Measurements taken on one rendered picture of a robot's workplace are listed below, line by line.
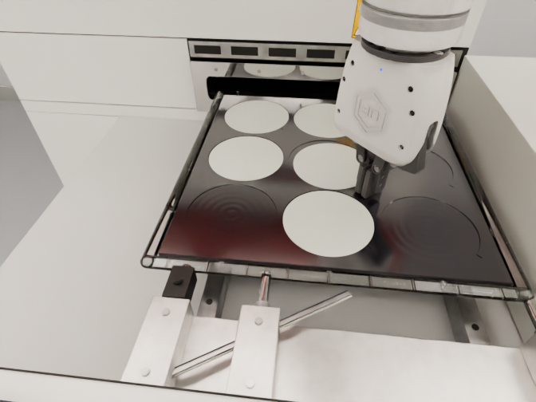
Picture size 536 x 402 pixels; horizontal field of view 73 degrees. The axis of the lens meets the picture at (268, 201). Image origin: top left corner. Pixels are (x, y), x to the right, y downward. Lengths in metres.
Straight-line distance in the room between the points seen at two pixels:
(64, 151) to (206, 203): 0.55
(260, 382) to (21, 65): 0.71
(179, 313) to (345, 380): 0.15
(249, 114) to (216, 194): 0.19
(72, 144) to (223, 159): 0.48
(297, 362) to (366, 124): 0.23
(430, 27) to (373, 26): 0.04
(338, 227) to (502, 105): 0.27
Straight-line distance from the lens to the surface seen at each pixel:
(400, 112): 0.35
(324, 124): 0.56
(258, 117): 0.58
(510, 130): 0.52
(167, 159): 0.64
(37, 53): 0.82
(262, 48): 0.65
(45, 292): 0.51
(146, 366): 0.32
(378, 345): 0.36
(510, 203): 0.51
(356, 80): 0.37
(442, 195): 0.48
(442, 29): 0.33
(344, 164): 0.49
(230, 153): 0.50
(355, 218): 0.41
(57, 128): 0.89
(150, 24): 0.69
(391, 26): 0.32
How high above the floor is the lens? 1.19
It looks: 43 degrees down
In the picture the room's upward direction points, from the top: straight up
